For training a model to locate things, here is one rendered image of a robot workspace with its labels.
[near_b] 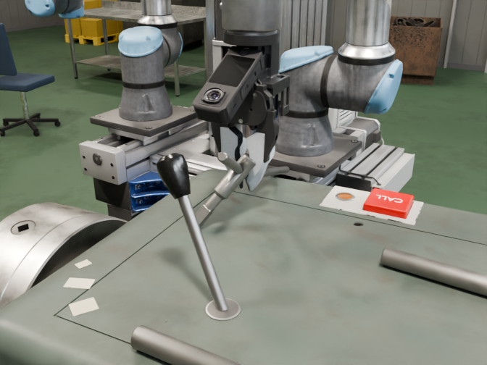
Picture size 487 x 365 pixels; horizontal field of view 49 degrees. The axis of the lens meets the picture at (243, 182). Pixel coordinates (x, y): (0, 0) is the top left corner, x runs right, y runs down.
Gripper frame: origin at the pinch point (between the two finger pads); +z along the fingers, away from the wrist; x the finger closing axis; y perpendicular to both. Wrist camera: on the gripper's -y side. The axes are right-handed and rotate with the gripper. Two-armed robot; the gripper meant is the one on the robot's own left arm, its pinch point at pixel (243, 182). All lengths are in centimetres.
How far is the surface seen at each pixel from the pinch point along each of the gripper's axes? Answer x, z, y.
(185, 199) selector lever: -2.7, -6.0, -18.7
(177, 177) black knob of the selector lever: -1.9, -8.3, -18.9
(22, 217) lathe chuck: 29.5, 6.3, -12.9
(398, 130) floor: 51, 127, 436
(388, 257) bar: -21.4, 2.9, -5.8
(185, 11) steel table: 333, 39, 515
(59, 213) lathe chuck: 25.9, 6.4, -9.3
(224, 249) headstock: -2.5, 4.5, -10.3
